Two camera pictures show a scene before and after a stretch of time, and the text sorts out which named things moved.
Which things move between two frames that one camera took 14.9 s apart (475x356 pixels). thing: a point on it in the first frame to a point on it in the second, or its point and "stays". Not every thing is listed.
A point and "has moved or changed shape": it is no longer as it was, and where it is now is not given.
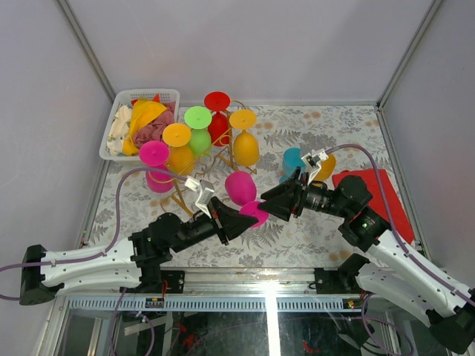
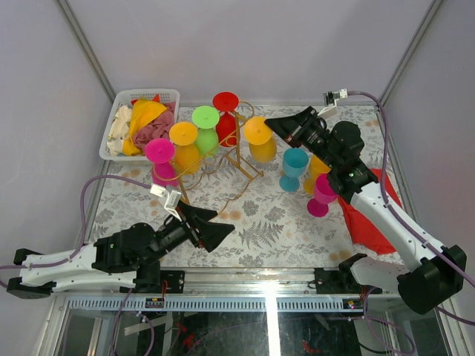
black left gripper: [226, 222] to [212, 235]
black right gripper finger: [295, 182] to [285, 127]
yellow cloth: [142, 113] stays
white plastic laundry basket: [124, 97] stays
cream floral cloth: [119, 130] stays
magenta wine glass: [241, 190] has moved or changed shape
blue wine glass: [292, 159] stays
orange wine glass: [246, 146] to [263, 144]
